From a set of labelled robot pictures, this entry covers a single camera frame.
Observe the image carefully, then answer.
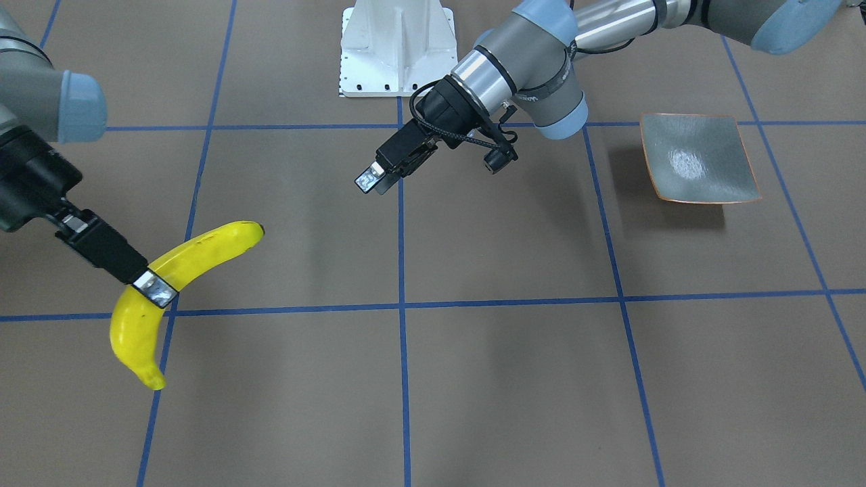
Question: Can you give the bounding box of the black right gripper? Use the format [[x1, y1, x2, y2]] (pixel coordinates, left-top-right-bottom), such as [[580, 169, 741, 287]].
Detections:
[[55, 209, 179, 309]]

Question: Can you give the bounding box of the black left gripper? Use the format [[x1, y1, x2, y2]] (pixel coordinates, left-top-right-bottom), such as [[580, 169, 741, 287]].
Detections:
[[355, 75, 488, 195]]

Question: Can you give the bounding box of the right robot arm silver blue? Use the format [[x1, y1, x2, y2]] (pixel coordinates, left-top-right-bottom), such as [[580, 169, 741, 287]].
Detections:
[[1, 10, 177, 308]]

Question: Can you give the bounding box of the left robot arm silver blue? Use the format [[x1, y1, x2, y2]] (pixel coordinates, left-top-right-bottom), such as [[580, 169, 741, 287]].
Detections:
[[355, 1, 840, 194]]

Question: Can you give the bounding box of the grey square plate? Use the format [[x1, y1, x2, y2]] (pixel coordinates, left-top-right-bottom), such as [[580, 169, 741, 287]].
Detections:
[[639, 113, 762, 206]]

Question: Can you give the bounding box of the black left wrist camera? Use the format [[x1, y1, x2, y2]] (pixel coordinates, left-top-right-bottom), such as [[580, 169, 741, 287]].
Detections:
[[484, 145, 519, 175]]

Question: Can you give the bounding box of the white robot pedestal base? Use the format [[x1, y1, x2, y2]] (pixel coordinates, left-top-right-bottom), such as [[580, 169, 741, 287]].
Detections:
[[338, 1, 458, 98]]

